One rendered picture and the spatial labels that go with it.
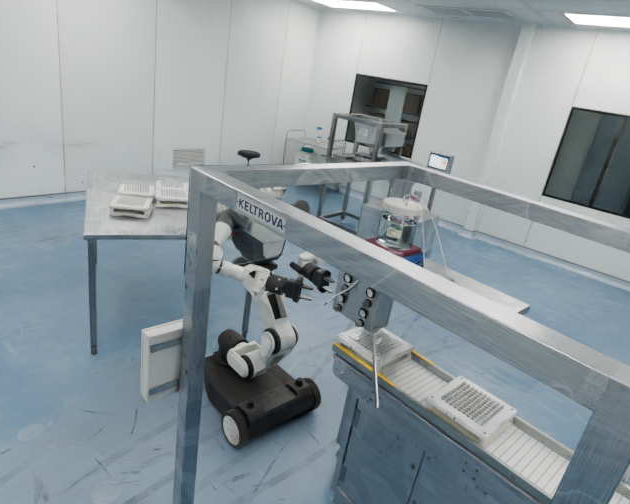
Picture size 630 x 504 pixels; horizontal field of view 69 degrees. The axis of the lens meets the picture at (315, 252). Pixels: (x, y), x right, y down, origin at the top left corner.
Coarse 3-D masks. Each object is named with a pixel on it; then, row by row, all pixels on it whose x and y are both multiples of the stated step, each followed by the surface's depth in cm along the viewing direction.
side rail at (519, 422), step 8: (416, 360) 202; (424, 360) 199; (432, 368) 197; (440, 368) 195; (440, 376) 194; (448, 376) 192; (520, 424) 172; (528, 424) 170; (528, 432) 170; (536, 432) 168; (544, 440) 166; (552, 440) 164; (552, 448) 164; (560, 448) 162; (568, 448) 161; (568, 456) 160; (624, 488) 149
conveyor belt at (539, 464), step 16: (400, 368) 197; (416, 368) 199; (400, 384) 186; (416, 384) 188; (432, 384) 190; (512, 432) 170; (496, 448) 161; (512, 448) 162; (528, 448) 163; (544, 448) 165; (512, 464) 155; (528, 464) 156; (544, 464) 157; (560, 464) 158; (544, 480) 150; (560, 480) 152
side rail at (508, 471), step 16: (336, 352) 199; (384, 384) 182; (416, 400) 173; (432, 416) 167; (448, 432) 163; (480, 448) 154; (496, 464) 151; (512, 480) 147; (528, 480) 145; (544, 496) 140
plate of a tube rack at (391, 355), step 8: (360, 328) 209; (336, 336) 200; (344, 336) 200; (368, 336) 203; (376, 336) 204; (352, 344) 195; (360, 344) 196; (408, 344) 202; (360, 352) 191; (368, 352) 191; (392, 352) 194; (400, 352) 195; (368, 360) 189; (376, 360) 187; (384, 360) 188; (392, 360) 192
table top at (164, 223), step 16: (96, 176) 382; (112, 176) 389; (128, 176) 396; (144, 176) 404; (160, 176) 412; (176, 176) 421; (96, 192) 344; (112, 192) 350; (96, 208) 312; (160, 208) 333; (176, 208) 338; (96, 224) 286; (112, 224) 290; (128, 224) 295; (144, 224) 299; (160, 224) 303; (176, 224) 308
